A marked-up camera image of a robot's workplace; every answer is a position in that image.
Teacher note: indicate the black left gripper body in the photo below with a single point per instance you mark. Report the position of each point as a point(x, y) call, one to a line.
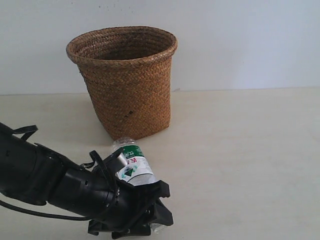
point(130, 215)

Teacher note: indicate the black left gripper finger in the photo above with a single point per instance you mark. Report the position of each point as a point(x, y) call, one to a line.
point(160, 215)
point(156, 190)

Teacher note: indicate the clear plastic bottle green label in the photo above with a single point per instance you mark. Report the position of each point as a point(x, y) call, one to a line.
point(137, 170)

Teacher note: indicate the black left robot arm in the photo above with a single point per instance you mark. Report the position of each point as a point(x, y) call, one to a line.
point(37, 175)

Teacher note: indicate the brown woven wicker basket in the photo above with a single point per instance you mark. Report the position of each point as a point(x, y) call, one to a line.
point(127, 73)

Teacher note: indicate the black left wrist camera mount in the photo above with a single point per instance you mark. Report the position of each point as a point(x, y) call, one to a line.
point(110, 166)

